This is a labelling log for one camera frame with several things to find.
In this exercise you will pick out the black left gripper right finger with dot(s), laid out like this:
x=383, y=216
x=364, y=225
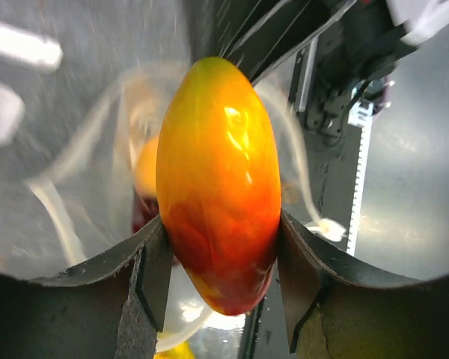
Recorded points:
x=337, y=306

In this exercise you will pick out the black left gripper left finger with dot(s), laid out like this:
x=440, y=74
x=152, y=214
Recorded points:
x=110, y=306

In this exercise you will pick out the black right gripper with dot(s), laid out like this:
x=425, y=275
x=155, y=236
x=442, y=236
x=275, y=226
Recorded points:
x=333, y=72

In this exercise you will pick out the clear dotted zip top bag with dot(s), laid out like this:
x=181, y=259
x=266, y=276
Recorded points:
x=86, y=188

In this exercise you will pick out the red yellow mango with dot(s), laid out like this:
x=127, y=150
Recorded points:
x=218, y=185

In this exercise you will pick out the purple grape bunch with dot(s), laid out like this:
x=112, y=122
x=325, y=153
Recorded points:
x=145, y=210

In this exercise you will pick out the orange peach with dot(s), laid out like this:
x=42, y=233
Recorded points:
x=145, y=169

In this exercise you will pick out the yellow banana bunch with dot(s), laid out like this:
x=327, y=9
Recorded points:
x=182, y=351

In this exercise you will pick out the grey slotted cable duct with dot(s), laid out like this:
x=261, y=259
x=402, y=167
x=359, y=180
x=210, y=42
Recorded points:
x=360, y=116

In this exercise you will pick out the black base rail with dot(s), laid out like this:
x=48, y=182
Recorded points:
x=285, y=324

